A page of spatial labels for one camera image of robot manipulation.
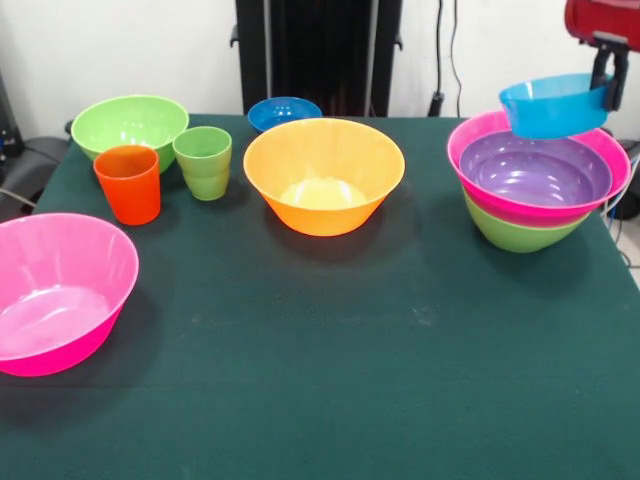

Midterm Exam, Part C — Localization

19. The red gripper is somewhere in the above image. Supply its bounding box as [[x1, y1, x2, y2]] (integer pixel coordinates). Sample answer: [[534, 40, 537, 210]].
[[564, 0, 640, 112]]

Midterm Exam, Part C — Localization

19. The translucent blue bowl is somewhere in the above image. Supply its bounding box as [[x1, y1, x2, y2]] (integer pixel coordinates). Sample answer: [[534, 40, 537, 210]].
[[498, 73, 614, 141]]

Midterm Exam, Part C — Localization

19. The purple plastic bowl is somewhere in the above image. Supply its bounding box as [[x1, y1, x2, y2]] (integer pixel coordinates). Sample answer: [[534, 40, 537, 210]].
[[458, 130, 614, 209]]

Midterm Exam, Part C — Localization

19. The pink plastic bowl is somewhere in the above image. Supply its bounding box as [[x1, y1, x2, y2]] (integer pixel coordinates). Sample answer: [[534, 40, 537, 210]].
[[0, 212, 141, 378], [446, 109, 632, 229]]

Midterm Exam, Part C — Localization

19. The green plastic bowl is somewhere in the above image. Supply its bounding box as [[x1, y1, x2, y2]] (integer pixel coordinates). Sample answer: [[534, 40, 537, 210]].
[[463, 192, 592, 254], [70, 94, 190, 174]]

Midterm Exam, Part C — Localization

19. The orange plastic bowl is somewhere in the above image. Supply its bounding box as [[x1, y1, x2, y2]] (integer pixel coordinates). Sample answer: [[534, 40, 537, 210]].
[[243, 117, 407, 238]]

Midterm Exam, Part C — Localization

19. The dark blue bowl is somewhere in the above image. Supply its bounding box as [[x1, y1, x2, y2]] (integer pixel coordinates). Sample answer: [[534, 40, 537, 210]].
[[247, 96, 324, 134]]

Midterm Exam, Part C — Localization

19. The green plastic cup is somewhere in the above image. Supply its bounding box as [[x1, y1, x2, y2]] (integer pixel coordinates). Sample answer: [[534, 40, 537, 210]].
[[172, 125, 233, 202]]

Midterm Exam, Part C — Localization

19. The dark green tablecloth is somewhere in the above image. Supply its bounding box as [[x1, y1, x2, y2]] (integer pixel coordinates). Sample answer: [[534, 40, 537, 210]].
[[0, 113, 640, 480]]

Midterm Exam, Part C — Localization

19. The orange-red plastic cup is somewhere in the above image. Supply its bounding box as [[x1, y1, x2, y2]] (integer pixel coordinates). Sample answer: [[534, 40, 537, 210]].
[[92, 144, 163, 227]]

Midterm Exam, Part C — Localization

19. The black equipment box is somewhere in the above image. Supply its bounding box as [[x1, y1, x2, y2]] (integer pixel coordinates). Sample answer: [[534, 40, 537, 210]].
[[0, 69, 24, 171]]

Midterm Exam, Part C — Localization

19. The black wall cable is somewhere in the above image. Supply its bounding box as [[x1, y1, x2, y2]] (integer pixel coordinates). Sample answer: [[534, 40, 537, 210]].
[[427, 0, 464, 119]]

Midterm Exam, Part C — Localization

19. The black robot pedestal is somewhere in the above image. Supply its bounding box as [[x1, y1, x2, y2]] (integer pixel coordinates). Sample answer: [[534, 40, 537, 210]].
[[229, 0, 404, 119]]

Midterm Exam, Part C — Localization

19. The grey cable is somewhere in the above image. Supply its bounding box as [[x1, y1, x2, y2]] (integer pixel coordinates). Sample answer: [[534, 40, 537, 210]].
[[0, 187, 39, 209]]

